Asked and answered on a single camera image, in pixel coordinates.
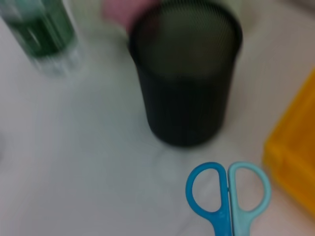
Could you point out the black mesh pen cup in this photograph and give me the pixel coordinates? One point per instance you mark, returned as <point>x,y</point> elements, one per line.
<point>184,98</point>

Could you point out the pink peach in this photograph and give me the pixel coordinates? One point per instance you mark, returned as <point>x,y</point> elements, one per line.
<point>123,12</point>

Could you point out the yellow plastic bin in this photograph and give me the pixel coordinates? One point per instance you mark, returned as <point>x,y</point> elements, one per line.
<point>292,152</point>

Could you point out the green label water bottle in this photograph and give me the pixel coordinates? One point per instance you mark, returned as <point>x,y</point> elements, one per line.
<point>41,34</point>

